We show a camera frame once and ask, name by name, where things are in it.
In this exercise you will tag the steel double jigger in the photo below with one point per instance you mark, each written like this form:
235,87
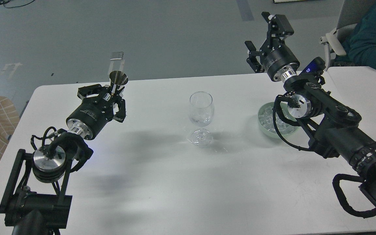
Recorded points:
118,80

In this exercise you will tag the silver floor socket plate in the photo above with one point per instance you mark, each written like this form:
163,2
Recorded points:
116,56

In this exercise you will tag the white office chair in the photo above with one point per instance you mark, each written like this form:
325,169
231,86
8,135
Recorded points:
351,13

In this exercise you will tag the clear wine glass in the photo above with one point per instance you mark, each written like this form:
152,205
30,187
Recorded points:
201,114

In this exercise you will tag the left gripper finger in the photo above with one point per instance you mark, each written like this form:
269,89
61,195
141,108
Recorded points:
120,102
94,93

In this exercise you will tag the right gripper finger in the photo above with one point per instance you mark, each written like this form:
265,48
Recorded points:
252,58
279,28

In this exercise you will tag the person in teal sweater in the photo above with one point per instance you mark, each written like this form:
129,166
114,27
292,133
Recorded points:
360,45

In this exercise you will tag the green bowl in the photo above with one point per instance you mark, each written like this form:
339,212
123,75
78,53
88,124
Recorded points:
263,125

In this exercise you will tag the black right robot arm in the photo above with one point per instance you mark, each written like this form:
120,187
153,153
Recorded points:
331,126

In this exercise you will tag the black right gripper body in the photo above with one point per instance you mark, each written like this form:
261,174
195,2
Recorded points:
276,55

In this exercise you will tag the clear ice cubes pile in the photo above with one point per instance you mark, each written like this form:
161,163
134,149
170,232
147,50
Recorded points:
268,119

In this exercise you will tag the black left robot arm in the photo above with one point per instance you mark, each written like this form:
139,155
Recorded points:
35,200

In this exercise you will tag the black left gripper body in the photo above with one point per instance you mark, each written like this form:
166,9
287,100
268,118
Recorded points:
91,116

